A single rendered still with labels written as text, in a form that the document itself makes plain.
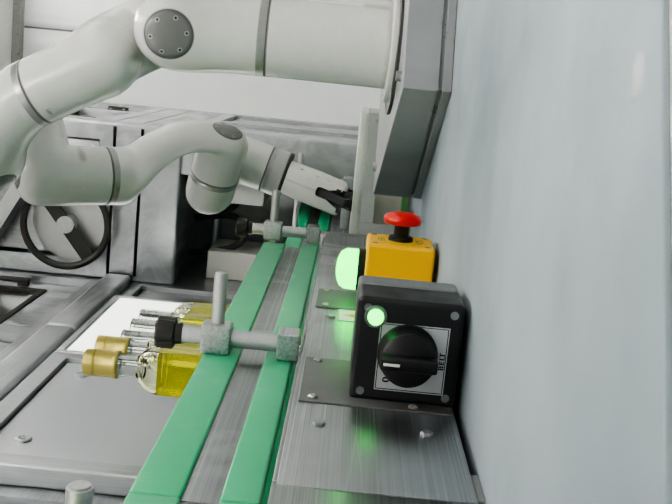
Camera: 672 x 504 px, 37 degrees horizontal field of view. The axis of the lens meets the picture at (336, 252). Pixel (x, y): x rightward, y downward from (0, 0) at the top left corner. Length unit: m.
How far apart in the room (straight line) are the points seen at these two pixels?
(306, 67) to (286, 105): 3.88
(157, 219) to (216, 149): 0.93
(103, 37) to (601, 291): 0.93
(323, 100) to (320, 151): 2.75
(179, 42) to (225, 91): 3.91
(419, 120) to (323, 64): 0.14
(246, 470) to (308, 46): 0.64
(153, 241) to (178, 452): 1.72
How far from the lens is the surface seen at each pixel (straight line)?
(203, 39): 1.20
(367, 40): 1.19
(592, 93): 0.45
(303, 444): 0.67
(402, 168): 1.28
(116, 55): 1.24
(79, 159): 1.44
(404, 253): 1.02
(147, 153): 1.46
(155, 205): 2.38
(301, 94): 5.07
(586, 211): 0.43
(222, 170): 1.50
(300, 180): 1.56
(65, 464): 1.32
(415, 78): 1.09
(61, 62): 1.25
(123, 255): 2.42
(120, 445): 1.40
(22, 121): 1.28
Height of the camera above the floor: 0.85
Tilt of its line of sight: level
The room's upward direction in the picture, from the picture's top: 84 degrees counter-clockwise
